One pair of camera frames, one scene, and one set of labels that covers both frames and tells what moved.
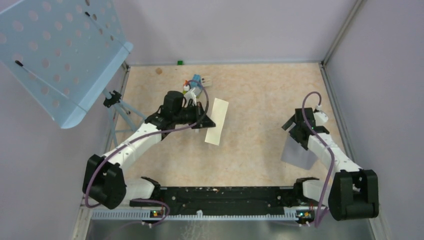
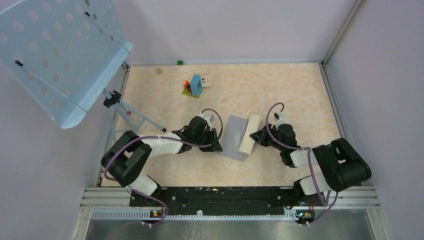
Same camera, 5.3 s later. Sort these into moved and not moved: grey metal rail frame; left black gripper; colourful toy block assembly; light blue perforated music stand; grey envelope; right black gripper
Moved: right black gripper; left black gripper; grey envelope
Not moved: light blue perforated music stand; grey metal rail frame; colourful toy block assembly
